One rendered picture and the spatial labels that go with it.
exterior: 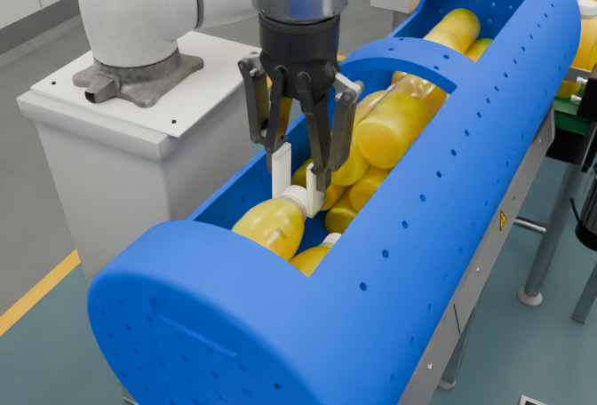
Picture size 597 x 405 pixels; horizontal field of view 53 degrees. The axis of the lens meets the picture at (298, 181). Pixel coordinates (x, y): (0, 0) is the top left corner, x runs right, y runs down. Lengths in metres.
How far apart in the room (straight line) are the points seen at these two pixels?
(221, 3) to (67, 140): 0.38
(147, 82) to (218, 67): 0.15
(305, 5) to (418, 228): 0.22
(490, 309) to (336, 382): 1.68
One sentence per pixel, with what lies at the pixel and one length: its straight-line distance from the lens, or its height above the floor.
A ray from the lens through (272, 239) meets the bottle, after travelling 0.61.
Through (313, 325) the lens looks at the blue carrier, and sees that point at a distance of 0.45.
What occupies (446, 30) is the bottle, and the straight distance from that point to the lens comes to 1.05.
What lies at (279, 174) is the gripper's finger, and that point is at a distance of 0.67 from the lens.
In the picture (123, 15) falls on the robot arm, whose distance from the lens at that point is 1.05.
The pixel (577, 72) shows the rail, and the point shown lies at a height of 0.97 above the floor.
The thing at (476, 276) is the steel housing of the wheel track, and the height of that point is 0.87.
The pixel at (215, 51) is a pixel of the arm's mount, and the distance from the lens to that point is 1.25.
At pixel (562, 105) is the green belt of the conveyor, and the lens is 1.39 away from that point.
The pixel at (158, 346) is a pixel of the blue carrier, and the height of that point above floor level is 1.13.
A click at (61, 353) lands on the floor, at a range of 2.05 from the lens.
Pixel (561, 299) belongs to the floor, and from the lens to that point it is 2.22.
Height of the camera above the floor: 1.56
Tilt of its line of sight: 39 degrees down
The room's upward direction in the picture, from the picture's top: straight up
